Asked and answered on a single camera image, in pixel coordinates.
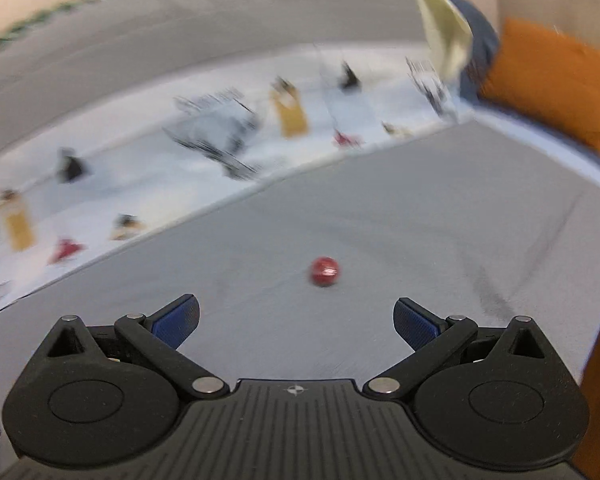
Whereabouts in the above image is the pale yellow cloth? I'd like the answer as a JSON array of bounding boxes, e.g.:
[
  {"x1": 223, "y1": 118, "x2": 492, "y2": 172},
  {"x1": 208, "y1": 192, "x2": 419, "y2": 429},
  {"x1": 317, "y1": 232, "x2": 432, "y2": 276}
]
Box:
[{"x1": 402, "y1": 0, "x2": 475, "y2": 83}]

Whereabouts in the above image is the dark blue cushion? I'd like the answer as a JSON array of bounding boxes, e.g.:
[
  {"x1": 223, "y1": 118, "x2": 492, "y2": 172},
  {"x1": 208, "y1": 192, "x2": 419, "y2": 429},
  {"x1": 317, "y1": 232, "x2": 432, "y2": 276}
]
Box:
[{"x1": 457, "y1": 0, "x2": 503, "y2": 98}]

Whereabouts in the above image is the printed deer and lamp cloth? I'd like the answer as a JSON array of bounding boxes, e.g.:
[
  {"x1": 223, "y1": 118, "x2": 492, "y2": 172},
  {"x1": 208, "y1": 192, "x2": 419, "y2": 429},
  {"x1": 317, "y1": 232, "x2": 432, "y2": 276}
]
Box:
[{"x1": 0, "y1": 42, "x2": 473, "y2": 311}]

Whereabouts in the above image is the grey bed sheet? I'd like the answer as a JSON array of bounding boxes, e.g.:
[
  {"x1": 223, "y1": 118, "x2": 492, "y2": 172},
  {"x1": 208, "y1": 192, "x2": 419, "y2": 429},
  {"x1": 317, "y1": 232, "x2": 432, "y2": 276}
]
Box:
[{"x1": 0, "y1": 120, "x2": 600, "y2": 396}]

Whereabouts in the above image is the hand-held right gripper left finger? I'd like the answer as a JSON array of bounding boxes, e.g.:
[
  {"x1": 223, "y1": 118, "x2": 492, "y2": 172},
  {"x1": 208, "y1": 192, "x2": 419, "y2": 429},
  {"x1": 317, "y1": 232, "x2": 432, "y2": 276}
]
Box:
[{"x1": 44, "y1": 294, "x2": 229, "y2": 400}]

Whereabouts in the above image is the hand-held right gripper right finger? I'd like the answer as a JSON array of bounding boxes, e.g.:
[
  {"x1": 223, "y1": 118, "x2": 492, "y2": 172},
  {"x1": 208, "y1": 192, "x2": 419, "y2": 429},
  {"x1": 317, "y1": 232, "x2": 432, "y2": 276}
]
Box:
[{"x1": 362, "y1": 297, "x2": 556, "y2": 400}]

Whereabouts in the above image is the orange pillow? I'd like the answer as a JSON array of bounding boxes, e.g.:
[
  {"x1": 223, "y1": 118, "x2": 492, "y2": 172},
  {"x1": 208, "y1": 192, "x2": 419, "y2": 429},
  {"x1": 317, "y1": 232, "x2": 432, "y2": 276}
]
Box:
[{"x1": 477, "y1": 16, "x2": 600, "y2": 155}]

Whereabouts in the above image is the small dark red fruit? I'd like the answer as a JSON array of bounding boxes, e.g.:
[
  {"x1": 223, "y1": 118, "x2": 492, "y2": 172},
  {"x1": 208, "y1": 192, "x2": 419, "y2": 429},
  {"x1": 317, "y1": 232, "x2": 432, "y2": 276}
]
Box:
[{"x1": 308, "y1": 256, "x2": 340, "y2": 287}]

